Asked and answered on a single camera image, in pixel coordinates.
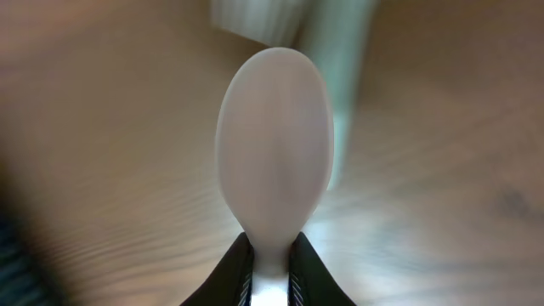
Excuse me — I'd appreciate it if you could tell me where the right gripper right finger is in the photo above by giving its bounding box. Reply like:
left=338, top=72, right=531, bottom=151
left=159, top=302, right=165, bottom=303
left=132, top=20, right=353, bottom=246
left=288, top=232, right=355, bottom=306

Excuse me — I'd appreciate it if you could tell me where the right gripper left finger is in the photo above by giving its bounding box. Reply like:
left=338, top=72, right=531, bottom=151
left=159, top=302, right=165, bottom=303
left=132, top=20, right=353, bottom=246
left=180, top=233, right=254, bottom=306

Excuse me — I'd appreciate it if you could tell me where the white plastic spoon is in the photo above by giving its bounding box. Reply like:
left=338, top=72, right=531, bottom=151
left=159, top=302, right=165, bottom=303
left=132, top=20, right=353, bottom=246
left=215, top=48, right=334, bottom=305

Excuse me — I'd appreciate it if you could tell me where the pale green plastic fork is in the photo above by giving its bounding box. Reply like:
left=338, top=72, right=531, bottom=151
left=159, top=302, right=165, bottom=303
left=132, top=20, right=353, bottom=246
left=298, top=0, right=379, bottom=190

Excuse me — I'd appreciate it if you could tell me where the white plastic fork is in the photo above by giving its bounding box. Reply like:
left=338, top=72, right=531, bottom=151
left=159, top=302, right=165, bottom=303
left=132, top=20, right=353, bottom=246
left=211, top=0, right=310, bottom=47

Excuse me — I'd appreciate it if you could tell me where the black plastic basket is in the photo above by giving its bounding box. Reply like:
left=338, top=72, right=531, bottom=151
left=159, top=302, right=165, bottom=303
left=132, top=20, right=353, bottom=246
left=1, top=212, right=65, bottom=306

